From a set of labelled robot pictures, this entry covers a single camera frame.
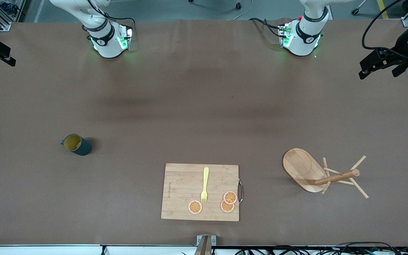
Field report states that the black left arm base cable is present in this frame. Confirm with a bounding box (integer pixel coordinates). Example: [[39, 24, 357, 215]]
[[249, 17, 283, 38]]

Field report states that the chair leg with caster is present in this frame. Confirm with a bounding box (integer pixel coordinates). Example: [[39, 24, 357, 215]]
[[351, 0, 368, 16]]

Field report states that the metal bracket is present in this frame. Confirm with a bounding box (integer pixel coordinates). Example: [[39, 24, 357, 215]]
[[194, 235, 217, 255]]

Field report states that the bamboo cutting board metal handle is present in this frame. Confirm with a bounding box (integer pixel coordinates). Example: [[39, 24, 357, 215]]
[[161, 163, 244, 222]]

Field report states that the brown table cover sheet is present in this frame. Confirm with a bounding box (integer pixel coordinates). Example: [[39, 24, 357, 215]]
[[0, 18, 408, 247]]

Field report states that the black arm base cable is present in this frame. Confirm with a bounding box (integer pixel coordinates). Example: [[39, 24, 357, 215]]
[[98, 12, 136, 36], [249, 17, 283, 38]]

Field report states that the wooden mug tree rack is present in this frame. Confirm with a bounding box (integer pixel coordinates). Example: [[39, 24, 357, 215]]
[[282, 148, 369, 199]]

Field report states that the white floor cable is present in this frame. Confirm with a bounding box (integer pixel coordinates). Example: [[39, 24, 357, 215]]
[[233, 0, 253, 21]]

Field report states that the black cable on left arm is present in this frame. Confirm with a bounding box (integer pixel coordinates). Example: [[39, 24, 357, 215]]
[[362, 0, 403, 51]]

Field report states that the yellow plastic fork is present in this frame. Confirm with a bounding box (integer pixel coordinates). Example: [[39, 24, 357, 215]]
[[200, 167, 210, 205]]

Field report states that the black cable bundle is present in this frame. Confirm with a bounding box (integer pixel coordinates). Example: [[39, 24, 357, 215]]
[[235, 242, 408, 255]]

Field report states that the black right arm base cable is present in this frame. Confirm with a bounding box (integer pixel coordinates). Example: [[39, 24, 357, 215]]
[[98, 12, 136, 36]]

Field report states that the teal cup yellow inside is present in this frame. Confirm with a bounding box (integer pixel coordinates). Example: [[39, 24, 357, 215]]
[[61, 134, 92, 156]]

